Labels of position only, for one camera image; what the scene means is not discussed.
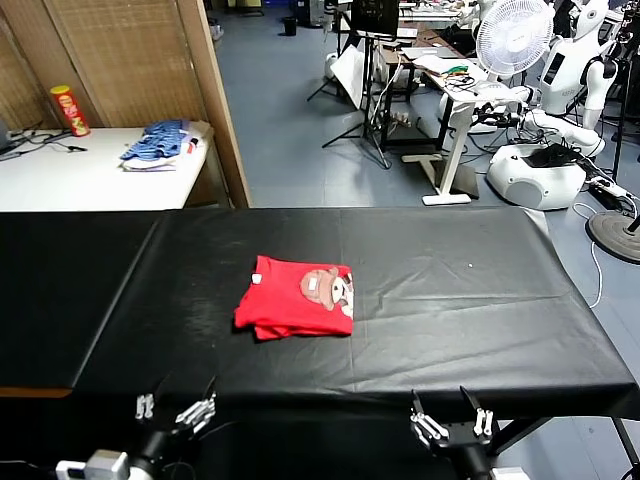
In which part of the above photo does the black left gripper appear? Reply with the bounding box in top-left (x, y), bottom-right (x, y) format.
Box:
top-left (134, 372), bottom-right (219, 466)

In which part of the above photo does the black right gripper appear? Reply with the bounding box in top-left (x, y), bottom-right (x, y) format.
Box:
top-left (409, 384), bottom-right (496, 476)

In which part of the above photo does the red t-shirt with bear print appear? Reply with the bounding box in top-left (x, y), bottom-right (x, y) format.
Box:
top-left (233, 254), bottom-right (355, 342)

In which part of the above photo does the blue striped clothes pile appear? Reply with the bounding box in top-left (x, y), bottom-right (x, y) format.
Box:
top-left (119, 118), bottom-right (195, 164)

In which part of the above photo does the black table cover sheet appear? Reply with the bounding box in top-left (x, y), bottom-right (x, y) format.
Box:
top-left (69, 204), bottom-right (640, 421)

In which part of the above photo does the black table with orange edge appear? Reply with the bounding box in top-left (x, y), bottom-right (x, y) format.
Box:
top-left (0, 209), bottom-right (169, 401)

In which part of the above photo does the black round stand base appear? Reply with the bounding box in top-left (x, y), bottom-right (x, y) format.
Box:
top-left (585, 209), bottom-right (640, 261)

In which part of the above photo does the white table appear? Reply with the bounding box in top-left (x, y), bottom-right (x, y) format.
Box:
top-left (0, 124), bottom-right (216, 211)

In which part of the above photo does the white desk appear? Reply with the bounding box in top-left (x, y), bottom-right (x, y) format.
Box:
top-left (401, 54), bottom-right (507, 206)

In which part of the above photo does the white power strip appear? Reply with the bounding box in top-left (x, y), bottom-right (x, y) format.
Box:
top-left (587, 174), bottom-right (636, 201)

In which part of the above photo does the red chips can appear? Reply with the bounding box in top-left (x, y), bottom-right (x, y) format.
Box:
top-left (49, 84), bottom-right (92, 138)

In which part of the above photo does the black tripod stand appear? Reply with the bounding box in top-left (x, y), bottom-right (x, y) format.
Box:
top-left (321, 29), bottom-right (392, 170)

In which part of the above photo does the wooden shelf unit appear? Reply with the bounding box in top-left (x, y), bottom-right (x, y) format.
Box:
top-left (0, 0), bottom-right (252, 209)

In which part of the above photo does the white reflector board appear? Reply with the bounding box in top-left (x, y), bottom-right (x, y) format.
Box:
top-left (331, 43), bottom-right (375, 109)

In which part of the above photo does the silver laptop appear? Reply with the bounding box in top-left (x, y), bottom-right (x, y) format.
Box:
top-left (402, 44), bottom-right (455, 60)

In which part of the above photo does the white humanoid robot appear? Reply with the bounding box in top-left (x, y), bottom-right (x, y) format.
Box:
top-left (470, 0), bottom-right (622, 210)

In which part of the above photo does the white electric fan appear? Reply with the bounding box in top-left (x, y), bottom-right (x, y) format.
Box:
top-left (474, 0), bottom-right (557, 96)

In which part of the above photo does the brown desk with black legs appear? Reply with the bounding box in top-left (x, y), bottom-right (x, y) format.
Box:
top-left (378, 24), bottom-right (455, 154)

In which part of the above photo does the black monitor on stand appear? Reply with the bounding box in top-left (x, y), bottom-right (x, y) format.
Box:
top-left (350, 0), bottom-right (400, 39)

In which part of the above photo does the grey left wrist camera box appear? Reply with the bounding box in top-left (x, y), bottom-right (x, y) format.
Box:
top-left (54, 449), bottom-right (131, 480)

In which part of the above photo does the white floor cable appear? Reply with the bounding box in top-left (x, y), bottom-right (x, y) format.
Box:
top-left (572, 199), bottom-right (601, 307)

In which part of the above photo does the black cable with plug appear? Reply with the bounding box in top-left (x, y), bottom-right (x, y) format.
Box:
top-left (0, 128), bottom-right (88, 161)

